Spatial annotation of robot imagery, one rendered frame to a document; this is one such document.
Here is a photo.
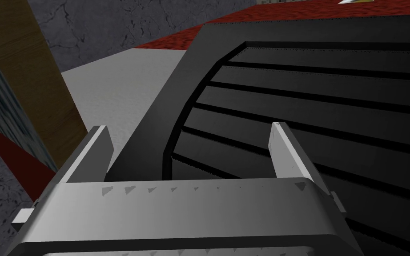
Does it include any brown-edged blue-grey panel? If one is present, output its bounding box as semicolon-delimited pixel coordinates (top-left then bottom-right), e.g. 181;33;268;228
0;0;89;173

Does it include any black slatted arched door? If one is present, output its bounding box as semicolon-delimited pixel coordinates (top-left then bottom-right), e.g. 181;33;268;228
104;13;410;256

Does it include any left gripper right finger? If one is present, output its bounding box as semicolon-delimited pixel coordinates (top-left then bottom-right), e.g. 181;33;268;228
267;121;334;195

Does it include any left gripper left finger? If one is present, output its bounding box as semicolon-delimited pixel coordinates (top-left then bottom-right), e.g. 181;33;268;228
59;124;115;184

